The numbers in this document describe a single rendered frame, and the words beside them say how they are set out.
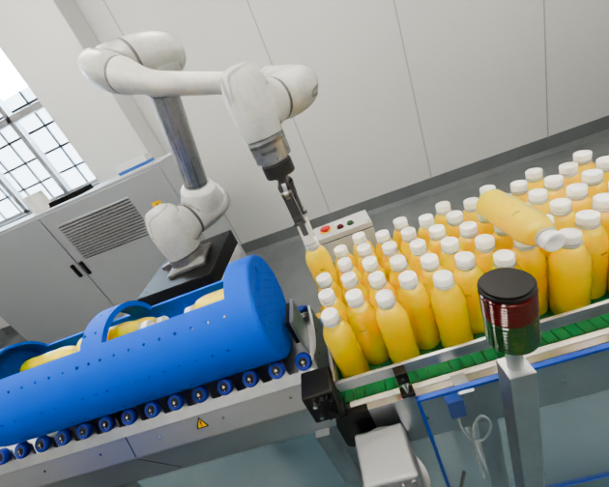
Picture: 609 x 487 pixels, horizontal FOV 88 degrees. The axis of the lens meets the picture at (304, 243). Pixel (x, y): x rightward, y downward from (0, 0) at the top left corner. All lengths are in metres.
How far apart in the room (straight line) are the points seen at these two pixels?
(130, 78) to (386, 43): 2.66
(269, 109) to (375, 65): 2.68
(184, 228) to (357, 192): 2.48
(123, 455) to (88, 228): 1.94
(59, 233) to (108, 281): 0.51
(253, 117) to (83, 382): 0.75
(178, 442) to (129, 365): 0.31
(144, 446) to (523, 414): 0.95
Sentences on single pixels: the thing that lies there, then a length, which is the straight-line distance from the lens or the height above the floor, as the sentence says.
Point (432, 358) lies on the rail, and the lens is 0.75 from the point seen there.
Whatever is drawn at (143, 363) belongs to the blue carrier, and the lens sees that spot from 0.88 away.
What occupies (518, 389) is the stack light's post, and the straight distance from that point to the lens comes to 0.59.
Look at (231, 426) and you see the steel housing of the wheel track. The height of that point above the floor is 0.85.
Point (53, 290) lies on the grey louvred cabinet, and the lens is 3.41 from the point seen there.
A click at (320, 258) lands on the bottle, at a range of 0.85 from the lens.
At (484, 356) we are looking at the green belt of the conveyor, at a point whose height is 0.90.
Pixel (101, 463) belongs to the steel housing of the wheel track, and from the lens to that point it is 1.27.
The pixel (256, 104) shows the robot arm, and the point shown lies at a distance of 0.72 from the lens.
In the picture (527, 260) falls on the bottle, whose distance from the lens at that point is 0.81.
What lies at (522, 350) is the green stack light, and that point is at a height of 1.17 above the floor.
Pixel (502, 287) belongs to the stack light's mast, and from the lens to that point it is 0.45.
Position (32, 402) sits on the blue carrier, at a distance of 1.12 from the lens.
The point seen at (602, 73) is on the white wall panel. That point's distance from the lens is 4.22.
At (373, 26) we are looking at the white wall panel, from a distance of 3.37.
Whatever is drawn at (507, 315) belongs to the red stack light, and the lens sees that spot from 0.46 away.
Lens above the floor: 1.56
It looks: 26 degrees down
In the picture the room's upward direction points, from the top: 25 degrees counter-clockwise
